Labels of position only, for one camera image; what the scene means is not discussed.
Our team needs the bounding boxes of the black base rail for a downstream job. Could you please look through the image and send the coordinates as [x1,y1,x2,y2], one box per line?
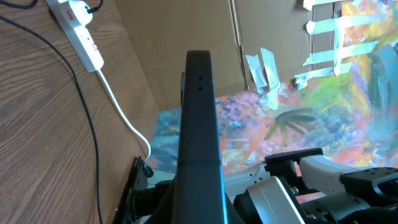
[113,156,154,224]

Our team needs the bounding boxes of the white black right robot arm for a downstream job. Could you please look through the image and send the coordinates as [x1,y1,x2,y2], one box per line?
[224,148,397,224]

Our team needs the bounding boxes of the white power strip cord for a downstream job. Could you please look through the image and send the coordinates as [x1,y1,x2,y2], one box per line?
[96,68,152,161]

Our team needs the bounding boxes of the white tape strips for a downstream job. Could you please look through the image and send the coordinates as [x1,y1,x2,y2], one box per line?
[234,0,397,108]

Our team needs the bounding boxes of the white charger plug adapter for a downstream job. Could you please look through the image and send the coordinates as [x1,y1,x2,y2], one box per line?
[60,0,93,28]

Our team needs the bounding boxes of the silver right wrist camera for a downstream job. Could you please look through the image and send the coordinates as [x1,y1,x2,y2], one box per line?
[247,176,305,224]

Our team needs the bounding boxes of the white power strip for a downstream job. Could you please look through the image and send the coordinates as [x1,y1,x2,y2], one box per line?
[45,0,104,72]

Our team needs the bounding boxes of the blue Samsung Galaxy smartphone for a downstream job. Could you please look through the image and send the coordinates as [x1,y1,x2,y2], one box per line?
[172,50,228,224]

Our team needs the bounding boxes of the colourful painted sheet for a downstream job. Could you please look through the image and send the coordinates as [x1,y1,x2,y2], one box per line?
[154,1,397,174]

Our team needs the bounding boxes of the black USB charging cable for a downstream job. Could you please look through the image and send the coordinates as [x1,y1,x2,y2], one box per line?
[0,0,104,224]

